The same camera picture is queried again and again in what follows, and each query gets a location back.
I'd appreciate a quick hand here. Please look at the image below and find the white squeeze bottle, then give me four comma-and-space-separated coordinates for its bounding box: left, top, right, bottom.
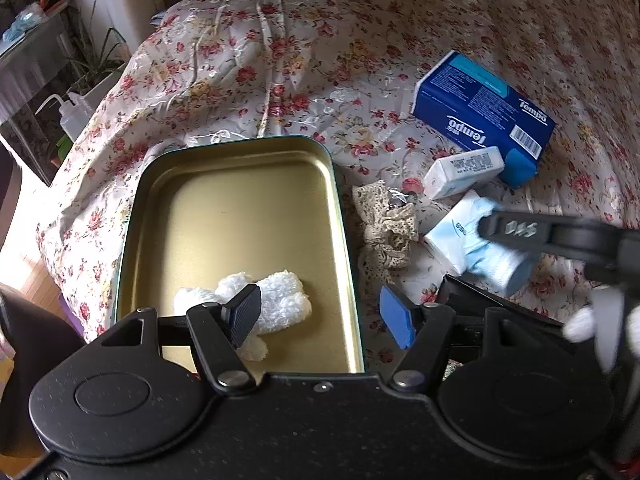
34, 91, 97, 144

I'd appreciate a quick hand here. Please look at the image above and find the dark cloth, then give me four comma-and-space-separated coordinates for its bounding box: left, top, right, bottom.
0, 282, 90, 463

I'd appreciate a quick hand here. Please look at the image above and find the light blue plastic bag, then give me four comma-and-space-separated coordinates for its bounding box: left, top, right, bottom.
1, 2, 45, 45

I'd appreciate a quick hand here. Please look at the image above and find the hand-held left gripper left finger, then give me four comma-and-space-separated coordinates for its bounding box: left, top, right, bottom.
92, 282, 264, 394

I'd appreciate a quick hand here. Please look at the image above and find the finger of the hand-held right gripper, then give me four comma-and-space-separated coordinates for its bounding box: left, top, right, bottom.
475, 209, 557, 262

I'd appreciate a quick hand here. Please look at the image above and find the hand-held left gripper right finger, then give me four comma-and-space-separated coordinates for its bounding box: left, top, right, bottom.
378, 284, 572, 392

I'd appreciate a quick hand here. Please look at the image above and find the floral bedspread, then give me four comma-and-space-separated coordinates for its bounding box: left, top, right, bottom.
36, 0, 640, 376

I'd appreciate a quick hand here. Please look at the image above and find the green tin box gold interior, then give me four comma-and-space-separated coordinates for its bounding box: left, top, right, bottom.
111, 135, 365, 375

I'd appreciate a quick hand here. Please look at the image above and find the glass side table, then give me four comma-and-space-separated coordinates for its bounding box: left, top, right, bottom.
0, 7, 77, 187

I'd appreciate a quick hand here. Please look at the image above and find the white and light blue tissue pack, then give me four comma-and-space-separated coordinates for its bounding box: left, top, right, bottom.
424, 190, 541, 297

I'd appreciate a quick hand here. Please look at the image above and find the green potted plant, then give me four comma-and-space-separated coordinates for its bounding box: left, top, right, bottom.
67, 0, 132, 92

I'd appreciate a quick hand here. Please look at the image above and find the white planter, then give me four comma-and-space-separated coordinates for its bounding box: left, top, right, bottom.
74, 61, 127, 107

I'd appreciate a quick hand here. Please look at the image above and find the small white tissue pack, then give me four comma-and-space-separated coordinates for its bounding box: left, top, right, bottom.
423, 146, 506, 200

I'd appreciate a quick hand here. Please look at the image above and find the white fluffy plush cloth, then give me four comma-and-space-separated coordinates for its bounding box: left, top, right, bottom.
173, 270, 314, 362

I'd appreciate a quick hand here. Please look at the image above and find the large blue tissue pack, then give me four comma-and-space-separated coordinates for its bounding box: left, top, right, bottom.
411, 50, 557, 189

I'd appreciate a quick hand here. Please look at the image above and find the beige lace scrunchie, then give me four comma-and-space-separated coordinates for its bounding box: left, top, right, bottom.
351, 180, 420, 272

